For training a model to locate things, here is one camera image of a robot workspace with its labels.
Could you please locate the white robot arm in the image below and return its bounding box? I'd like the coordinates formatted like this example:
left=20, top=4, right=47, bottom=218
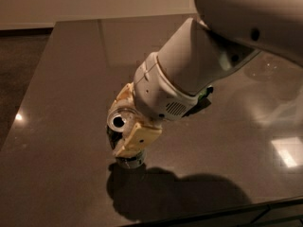
left=107, top=0, right=303, bottom=158

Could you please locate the green snack chip bag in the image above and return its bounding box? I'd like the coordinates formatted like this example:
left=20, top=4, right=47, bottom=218
left=198, top=85, right=214, bottom=99

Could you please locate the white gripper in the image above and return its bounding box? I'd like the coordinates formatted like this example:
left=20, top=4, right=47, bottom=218
left=108, top=52, right=205, bottom=158

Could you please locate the green 7up soda can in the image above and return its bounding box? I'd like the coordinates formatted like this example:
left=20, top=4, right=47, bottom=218
left=106, top=108, right=146, bottom=169

